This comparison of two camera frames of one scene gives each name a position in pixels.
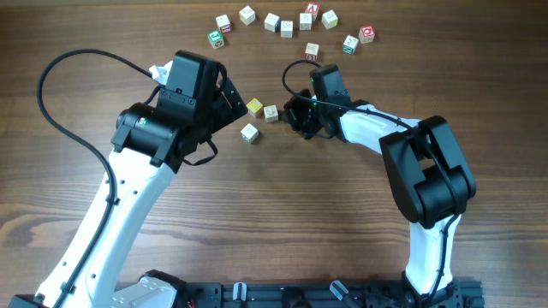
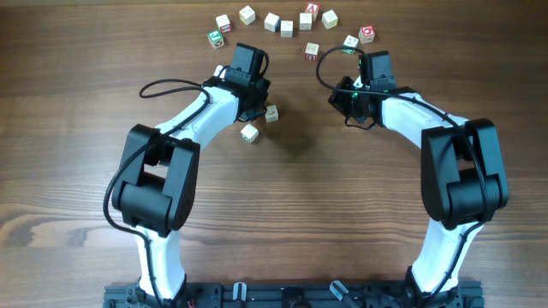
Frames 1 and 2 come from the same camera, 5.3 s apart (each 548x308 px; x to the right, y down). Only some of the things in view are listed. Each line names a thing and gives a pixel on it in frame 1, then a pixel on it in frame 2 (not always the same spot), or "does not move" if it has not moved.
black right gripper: x=291 y=109 to x=336 y=100
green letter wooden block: x=216 y=38 does not move
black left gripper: x=231 y=103 to x=253 y=108
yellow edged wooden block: x=247 y=15 does not move
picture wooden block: x=271 y=113 does not move
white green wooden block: x=249 y=133 does not move
